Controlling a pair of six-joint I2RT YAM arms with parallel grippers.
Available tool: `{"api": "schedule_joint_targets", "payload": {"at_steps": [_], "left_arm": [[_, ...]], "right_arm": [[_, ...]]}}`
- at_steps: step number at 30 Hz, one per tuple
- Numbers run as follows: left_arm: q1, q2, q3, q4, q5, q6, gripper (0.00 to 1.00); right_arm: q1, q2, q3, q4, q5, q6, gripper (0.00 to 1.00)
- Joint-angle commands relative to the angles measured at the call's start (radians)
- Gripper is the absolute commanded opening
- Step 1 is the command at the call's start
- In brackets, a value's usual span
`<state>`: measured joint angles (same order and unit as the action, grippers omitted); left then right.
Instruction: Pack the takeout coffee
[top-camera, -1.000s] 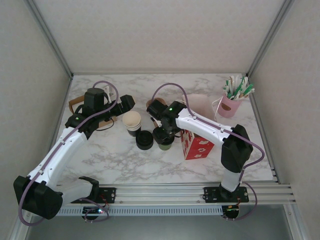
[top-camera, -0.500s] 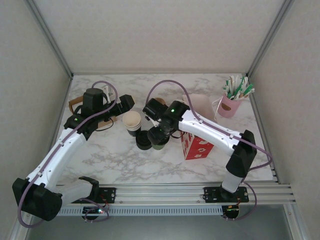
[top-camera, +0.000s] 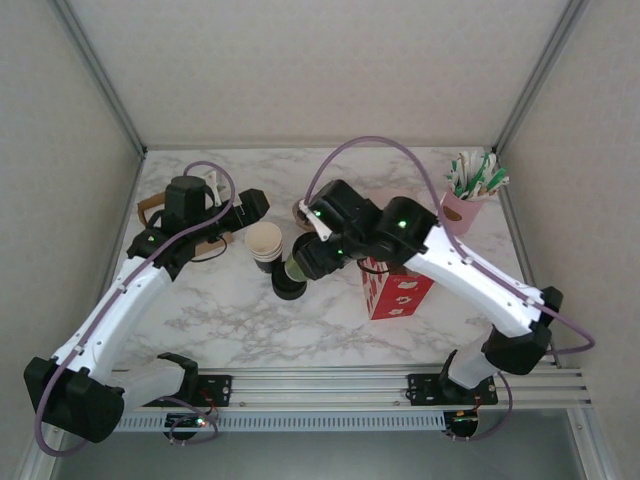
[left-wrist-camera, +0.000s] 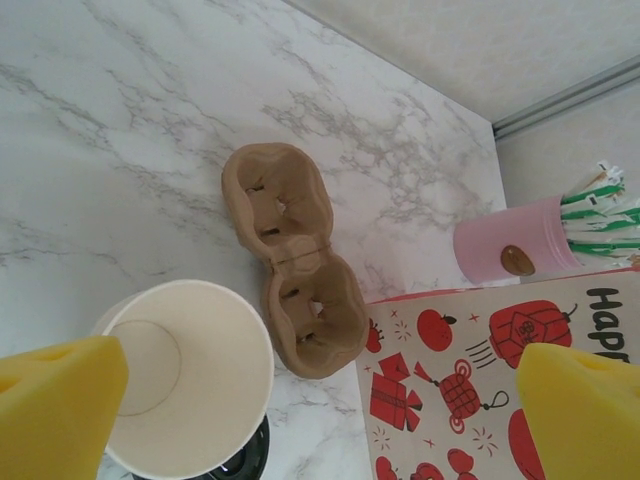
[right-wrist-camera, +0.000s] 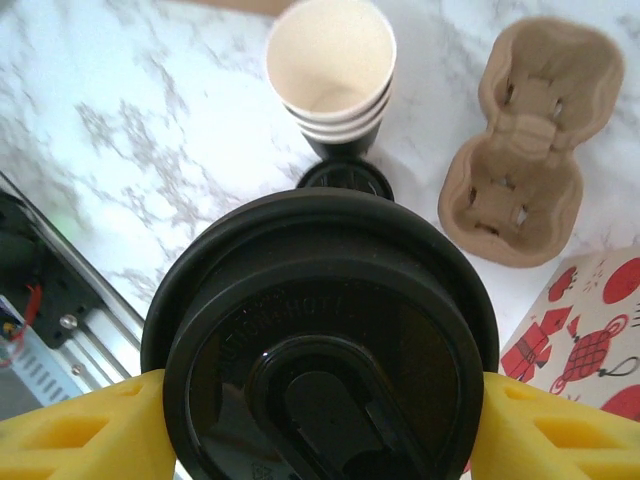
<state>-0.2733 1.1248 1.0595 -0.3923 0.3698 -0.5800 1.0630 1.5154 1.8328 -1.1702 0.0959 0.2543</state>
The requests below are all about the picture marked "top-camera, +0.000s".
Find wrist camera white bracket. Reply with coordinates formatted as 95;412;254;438
202;171;224;204
298;199;332;245

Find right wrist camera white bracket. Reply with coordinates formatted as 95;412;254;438
298;199;332;245

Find aluminium frame corner post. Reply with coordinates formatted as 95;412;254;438
492;0;599;154
49;0;147;156

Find green coffee cup black lid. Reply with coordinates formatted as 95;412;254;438
283;251;314;282

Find brown cardboard tray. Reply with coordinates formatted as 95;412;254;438
137;194;236;262

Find aluminium mounting rail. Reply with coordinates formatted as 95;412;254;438
112;367;594;412

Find red paper gift bag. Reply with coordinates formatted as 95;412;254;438
358;187;435;321

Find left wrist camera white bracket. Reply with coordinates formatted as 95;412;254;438
202;171;224;204

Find brown pulp cup carrier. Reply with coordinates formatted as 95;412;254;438
292;198;316;232

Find stacked black paper cups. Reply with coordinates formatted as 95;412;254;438
244;222;285;276

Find grey slotted cable duct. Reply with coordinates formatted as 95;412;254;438
115;412;447;432

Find pink straw holder cup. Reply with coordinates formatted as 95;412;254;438
442;185;489;236

